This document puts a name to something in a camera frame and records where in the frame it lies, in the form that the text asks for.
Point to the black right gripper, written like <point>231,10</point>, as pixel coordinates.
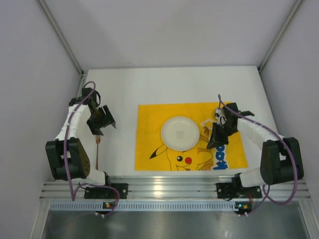
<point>219,132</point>

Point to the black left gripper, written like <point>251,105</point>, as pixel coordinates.
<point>100,120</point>

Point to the copper fork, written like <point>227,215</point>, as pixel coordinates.
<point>98,140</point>

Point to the gold spoon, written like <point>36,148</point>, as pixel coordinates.
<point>206,134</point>

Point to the white round plate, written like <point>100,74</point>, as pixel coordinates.
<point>180,133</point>

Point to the yellow Pikachu placemat cloth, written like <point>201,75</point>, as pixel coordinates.
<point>153,155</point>

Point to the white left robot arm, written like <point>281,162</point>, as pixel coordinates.
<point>69,154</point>

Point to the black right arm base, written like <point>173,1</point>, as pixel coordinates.
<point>234,190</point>

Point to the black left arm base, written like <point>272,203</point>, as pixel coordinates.
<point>94,192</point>

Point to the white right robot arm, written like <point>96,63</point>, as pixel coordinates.
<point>281,159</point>

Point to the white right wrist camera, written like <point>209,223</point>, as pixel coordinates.
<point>222,119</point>

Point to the white slotted cable duct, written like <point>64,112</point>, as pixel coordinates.
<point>156,206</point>

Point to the left aluminium frame post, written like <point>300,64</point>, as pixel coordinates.
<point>60,35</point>

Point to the aluminium frame post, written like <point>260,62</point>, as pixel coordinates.
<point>60,35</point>
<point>281,33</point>

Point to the right aluminium frame post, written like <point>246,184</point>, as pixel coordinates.
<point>281,33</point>

